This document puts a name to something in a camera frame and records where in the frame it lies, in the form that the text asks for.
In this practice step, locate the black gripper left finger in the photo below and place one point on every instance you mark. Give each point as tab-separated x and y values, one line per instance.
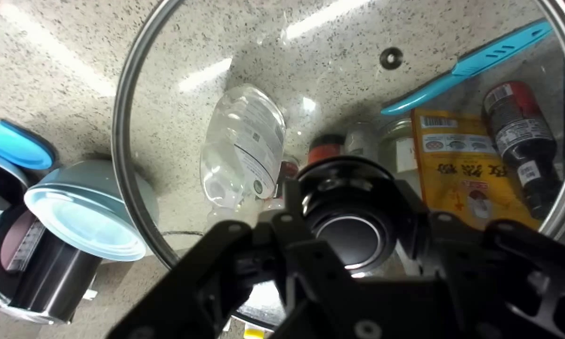
199	295

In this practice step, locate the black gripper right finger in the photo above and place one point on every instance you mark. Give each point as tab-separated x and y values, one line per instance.
504	282

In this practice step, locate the glass lid with black knob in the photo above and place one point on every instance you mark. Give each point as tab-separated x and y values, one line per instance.
327	65

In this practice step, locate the yellow label oil bottle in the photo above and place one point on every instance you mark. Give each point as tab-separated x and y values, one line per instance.
459	171

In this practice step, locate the light blue stacked bowls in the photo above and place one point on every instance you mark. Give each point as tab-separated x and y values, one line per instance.
81	207

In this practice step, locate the dark soy sauce bottle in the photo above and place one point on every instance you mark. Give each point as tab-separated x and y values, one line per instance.
523	143

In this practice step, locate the clear spray bottle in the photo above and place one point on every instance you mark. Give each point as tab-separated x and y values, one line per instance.
243	148

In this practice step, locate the black electric kettle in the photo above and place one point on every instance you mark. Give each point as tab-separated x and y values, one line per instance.
41	280

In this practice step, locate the blue spatula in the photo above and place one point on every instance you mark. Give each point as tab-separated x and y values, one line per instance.
471	65

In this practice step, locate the blue silicone pad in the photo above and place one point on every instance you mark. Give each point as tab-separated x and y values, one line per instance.
24	150

